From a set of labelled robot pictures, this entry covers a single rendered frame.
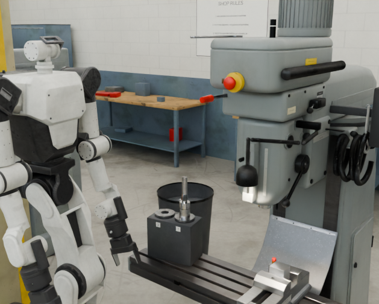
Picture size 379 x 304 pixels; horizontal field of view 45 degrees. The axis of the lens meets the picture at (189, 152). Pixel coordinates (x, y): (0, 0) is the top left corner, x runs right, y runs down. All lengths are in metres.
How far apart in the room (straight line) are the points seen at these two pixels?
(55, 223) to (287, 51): 0.99
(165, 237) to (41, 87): 0.86
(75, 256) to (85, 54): 7.30
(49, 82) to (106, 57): 6.82
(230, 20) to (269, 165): 5.23
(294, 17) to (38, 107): 0.95
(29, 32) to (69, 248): 7.44
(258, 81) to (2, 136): 0.81
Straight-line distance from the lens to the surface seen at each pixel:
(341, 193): 2.00
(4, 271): 3.15
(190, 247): 1.99
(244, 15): 6.57
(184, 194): 1.96
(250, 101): 1.52
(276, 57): 1.38
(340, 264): 2.14
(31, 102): 1.57
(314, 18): 1.74
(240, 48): 1.41
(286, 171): 1.60
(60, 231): 1.73
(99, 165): 1.89
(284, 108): 1.47
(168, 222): 1.99
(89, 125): 1.85
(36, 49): 1.63
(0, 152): 1.55
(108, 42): 8.37
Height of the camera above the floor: 1.92
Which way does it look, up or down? 15 degrees down
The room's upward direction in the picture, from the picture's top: straight up
